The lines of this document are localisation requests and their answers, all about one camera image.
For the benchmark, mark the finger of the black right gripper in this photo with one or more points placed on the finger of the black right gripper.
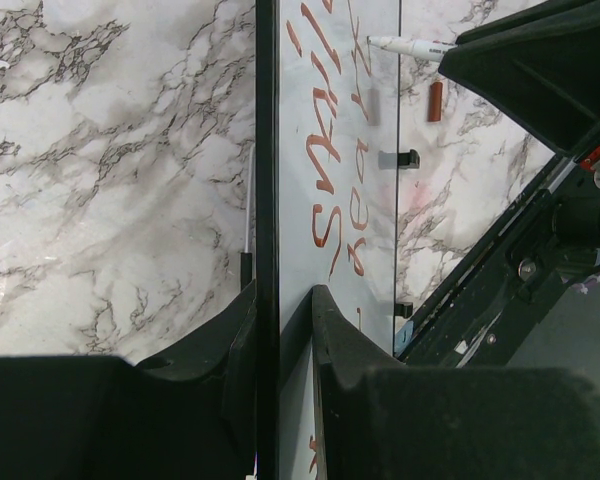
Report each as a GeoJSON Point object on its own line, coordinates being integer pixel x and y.
{"type": "Point", "coordinates": [541, 67]}

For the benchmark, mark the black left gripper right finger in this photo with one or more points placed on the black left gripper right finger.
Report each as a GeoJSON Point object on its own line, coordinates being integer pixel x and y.
{"type": "Point", "coordinates": [377, 418]}

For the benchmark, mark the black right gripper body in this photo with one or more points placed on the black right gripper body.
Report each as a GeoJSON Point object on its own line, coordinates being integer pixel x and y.
{"type": "Point", "coordinates": [573, 248]}

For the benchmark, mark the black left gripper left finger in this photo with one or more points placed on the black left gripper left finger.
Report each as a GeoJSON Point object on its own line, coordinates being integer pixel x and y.
{"type": "Point", "coordinates": [186, 412]}

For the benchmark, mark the red marker cap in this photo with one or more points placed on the red marker cap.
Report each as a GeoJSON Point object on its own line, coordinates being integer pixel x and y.
{"type": "Point", "coordinates": [434, 112]}

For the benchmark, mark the red capped whiteboard marker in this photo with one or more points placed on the red capped whiteboard marker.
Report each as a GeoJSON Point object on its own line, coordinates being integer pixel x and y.
{"type": "Point", "coordinates": [433, 51]}

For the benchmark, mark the white whiteboard black frame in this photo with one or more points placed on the white whiteboard black frame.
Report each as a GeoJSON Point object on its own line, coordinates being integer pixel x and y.
{"type": "Point", "coordinates": [326, 200]}

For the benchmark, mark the black front mounting rail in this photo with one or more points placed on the black front mounting rail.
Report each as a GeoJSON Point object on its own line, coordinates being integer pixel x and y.
{"type": "Point", "coordinates": [482, 312]}

